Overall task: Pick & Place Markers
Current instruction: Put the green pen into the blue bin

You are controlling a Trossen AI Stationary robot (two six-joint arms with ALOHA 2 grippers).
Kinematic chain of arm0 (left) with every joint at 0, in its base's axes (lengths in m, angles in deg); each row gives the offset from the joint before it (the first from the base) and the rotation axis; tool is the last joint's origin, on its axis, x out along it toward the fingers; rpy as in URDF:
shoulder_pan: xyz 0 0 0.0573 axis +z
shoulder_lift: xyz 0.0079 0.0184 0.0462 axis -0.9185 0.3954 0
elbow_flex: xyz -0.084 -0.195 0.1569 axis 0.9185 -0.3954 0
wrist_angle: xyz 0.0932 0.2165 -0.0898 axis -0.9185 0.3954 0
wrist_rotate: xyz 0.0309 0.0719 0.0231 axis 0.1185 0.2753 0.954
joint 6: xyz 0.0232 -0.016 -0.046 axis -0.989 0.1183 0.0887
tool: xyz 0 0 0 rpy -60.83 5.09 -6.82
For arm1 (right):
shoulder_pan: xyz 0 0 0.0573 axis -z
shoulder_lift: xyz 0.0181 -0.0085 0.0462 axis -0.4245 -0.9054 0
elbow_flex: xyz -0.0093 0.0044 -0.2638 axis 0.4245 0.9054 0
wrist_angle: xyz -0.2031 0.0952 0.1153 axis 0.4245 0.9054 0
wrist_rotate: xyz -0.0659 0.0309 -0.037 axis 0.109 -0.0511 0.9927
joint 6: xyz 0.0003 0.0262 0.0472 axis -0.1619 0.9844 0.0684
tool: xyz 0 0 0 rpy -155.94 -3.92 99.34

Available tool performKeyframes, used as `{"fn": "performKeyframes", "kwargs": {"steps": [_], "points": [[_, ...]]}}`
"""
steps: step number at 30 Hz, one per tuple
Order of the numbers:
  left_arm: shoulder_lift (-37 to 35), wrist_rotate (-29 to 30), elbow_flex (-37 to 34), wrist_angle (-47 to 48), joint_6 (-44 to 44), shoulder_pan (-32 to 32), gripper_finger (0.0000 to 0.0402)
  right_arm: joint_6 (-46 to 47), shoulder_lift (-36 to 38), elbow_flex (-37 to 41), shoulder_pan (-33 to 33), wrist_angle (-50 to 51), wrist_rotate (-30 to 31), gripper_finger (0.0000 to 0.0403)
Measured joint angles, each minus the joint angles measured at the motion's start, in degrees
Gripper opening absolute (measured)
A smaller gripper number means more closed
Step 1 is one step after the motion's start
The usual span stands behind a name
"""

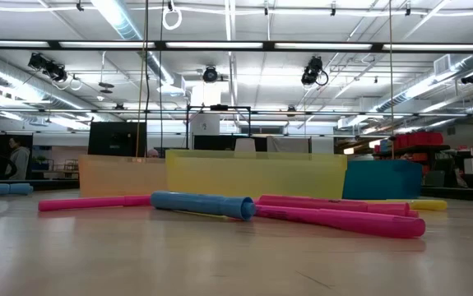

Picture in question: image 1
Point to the dark storage shelf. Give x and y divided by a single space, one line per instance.
425 147

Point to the pink highlighter marker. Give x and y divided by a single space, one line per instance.
322 203
88 203
363 224

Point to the teal plastic bin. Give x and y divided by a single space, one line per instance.
384 178

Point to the black rig camera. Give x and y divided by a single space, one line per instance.
210 75

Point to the black ceiling-mounted camera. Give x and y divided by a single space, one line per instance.
55 73
470 78
312 72

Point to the white building column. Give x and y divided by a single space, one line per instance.
205 123

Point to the orange translucent plastic bin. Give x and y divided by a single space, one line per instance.
121 177

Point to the white LED light strip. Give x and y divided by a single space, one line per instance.
215 45
433 47
322 46
10 44
104 44

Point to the black monitor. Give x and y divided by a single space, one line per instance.
117 139

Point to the grey white board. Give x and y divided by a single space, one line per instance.
289 144

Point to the black stand frame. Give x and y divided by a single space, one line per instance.
219 107

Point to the yellow translucent plastic bin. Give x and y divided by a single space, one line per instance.
256 177

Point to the red storage bins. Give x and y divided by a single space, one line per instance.
419 140

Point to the person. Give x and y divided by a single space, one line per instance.
152 154
19 162

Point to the black panel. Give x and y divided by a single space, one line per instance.
219 143

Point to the silver ventilation duct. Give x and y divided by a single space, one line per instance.
14 86
114 16
417 92

